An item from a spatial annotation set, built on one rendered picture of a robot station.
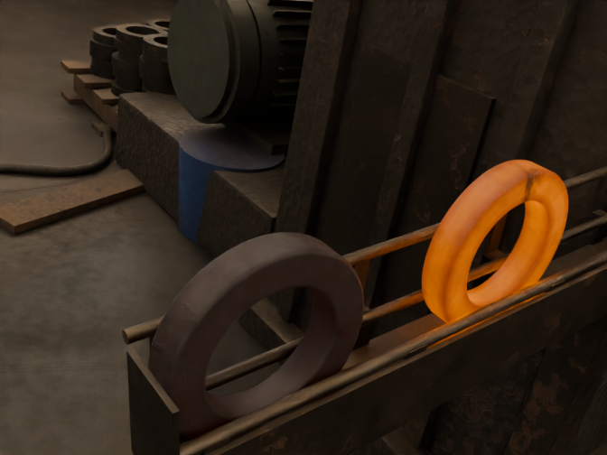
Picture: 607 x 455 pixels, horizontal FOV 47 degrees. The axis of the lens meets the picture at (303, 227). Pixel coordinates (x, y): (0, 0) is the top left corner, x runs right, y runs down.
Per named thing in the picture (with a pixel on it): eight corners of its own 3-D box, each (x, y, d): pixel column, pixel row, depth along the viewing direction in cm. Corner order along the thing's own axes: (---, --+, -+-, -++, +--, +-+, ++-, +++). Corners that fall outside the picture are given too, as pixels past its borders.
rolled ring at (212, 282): (380, 224, 54) (353, 206, 57) (164, 293, 44) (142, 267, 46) (350, 397, 64) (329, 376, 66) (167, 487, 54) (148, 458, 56)
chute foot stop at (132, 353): (131, 450, 57) (126, 350, 52) (137, 447, 58) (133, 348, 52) (172, 516, 52) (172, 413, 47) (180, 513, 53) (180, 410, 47)
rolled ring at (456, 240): (418, 287, 62) (394, 269, 65) (477, 357, 76) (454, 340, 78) (548, 134, 64) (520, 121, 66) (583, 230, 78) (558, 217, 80)
